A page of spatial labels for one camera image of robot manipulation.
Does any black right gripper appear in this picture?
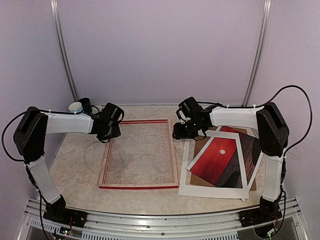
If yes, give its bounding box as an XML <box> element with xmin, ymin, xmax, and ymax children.
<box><xmin>173</xmin><ymin>118</ymin><xmax>204</xmax><ymax>139</ymax></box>

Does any red wooden picture frame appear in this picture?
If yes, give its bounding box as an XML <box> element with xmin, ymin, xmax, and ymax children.
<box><xmin>98</xmin><ymin>117</ymin><xmax>180</xmax><ymax>190</ymax></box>

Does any white photo mat border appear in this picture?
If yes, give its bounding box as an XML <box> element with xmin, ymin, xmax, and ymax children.
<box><xmin>178</xmin><ymin>130</ymin><xmax>250</xmax><ymax>199</ymax></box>

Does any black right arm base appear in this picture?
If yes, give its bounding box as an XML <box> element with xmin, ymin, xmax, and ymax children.
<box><xmin>239</xmin><ymin>195</ymin><xmax>283</xmax><ymax>228</ymax></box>

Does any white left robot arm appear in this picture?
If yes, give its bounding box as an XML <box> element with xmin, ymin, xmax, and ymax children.
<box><xmin>0</xmin><ymin>102</ymin><xmax>125</xmax><ymax>223</ymax></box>

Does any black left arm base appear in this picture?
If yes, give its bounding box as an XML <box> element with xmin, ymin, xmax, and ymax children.
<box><xmin>43</xmin><ymin>208</ymin><xmax>88</xmax><ymax>228</ymax></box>

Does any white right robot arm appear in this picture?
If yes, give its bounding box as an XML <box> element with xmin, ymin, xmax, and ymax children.
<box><xmin>172</xmin><ymin>96</ymin><xmax>306</xmax><ymax>222</ymax></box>

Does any red and black photo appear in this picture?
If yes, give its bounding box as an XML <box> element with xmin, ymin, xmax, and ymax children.
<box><xmin>186</xmin><ymin>126</ymin><xmax>265</xmax><ymax>193</ymax></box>

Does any brown cardboard backing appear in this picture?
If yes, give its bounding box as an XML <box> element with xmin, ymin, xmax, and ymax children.
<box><xmin>189</xmin><ymin>126</ymin><xmax>257</xmax><ymax>191</ymax></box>

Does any white round plate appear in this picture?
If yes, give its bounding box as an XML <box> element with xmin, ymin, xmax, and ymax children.
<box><xmin>91</xmin><ymin>105</ymin><xmax>104</xmax><ymax>114</ymax></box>

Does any dark green mug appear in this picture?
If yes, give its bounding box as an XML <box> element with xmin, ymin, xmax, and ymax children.
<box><xmin>78</xmin><ymin>97</ymin><xmax>93</xmax><ymax>114</ymax></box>

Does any light blue mug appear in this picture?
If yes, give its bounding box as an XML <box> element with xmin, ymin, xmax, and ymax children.
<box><xmin>68</xmin><ymin>101</ymin><xmax>83</xmax><ymax>114</ymax></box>

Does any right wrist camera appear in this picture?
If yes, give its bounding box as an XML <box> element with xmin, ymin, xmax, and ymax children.
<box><xmin>176</xmin><ymin>109</ymin><xmax>188</xmax><ymax>124</ymax></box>

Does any aluminium front rail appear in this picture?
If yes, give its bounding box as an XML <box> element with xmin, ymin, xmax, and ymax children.
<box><xmin>16</xmin><ymin>198</ymin><xmax>309</xmax><ymax>240</ymax></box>

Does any left aluminium corner post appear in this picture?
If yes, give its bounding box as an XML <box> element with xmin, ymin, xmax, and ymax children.
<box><xmin>50</xmin><ymin>0</ymin><xmax>79</xmax><ymax>102</ymax></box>

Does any aluminium corner post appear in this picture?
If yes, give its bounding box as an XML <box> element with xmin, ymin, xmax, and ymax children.
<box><xmin>50</xmin><ymin>0</ymin><xmax>79</xmax><ymax>102</ymax></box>
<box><xmin>241</xmin><ymin>0</ymin><xmax>272</xmax><ymax>107</ymax></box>

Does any right aluminium corner post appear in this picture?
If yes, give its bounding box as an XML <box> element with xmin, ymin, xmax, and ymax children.
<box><xmin>241</xmin><ymin>0</ymin><xmax>272</xmax><ymax>107</ymax></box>

